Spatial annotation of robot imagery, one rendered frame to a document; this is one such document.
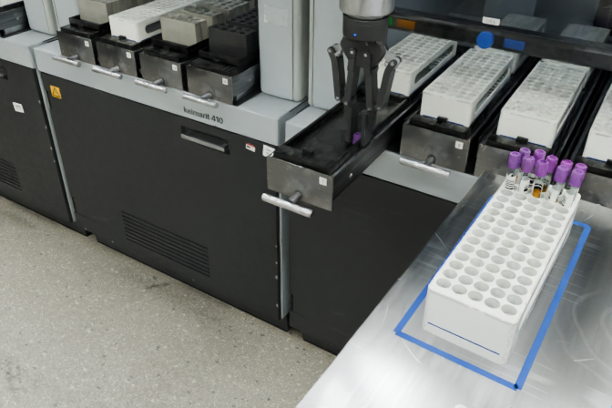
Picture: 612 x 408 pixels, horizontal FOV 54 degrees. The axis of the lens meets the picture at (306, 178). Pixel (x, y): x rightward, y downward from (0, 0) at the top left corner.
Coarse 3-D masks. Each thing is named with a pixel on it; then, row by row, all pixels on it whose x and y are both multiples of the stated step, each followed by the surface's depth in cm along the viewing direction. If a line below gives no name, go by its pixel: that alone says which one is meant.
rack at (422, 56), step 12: (408, 36) 142; (420, 36) 142; (432, 36) 143; (396, 48) 137; (408, 48) 135; (420, 48) 135; (432, 48) 136; (444, 48) 137; (384, 60) 129; (408, 60) 130; (420, 60) 129; (432, 60) 132; (444, 60) 140; (396, 72) 124; (408, 72) 123; (420, 72) 138; (432, 72) 134; (396, 84) 125; (408, 84) 124; (420, 84) 130; (408, 96) 126
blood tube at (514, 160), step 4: (512, 152) 81; (516, 152) 81; (512, 156) 81; (516, 156) 80; (520, 156) 81; (508, 160) 82; (512, 160) 81; (516, 160) 81; (508, 164) 82; (512, 164) 81; (516, 164) 81; (508, 168) 82; (512, 168) 82; (516, 168) 82; (508, 172) 82; (512, 172) 82; (508, 176) 82; (512, 176) 82; (508, 180) 83; (512, 180) 82; (508, 184) 83; (512, 184) 83; (508, 188) 83; (512, 188) 83
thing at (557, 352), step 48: (480, 192) 94; (432, 240) 83; (576, 240) 84; (576, 288) 75; (384, 336) 68; (432, 336) 68; (528, 336) 69; (576, 336) 69; (336, 384) 63; (384, 384) 63; (432, 384) 63; (480, 384) 63; (528, 384) 63; (576, 384) 63
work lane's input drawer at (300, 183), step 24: (456, 48) 149; (360, 96) 128; (336, 120) 118; (360, 120) 118; (384, 120) 116; (288, 144) 108; (312, 144) 110; (336, 144) 110; (360, 144) 108; (384, 144) 116; (288, 168) 104; (312, 168) 102; (336, 168) 102; (360, 168) 109; (288, 192) 107; (312, 192) 104; (336, 192) 103
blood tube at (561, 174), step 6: (558, 168) 78; (564, 168) 78; (558, 174) 78; (564, 174) 78; (558, 180) 78; (564, 180) 78; (552, 186) 80; (558, 186) 79; (552, 192) 80; (558, 192) 80; (552, 198) 80; (558, 198) 80
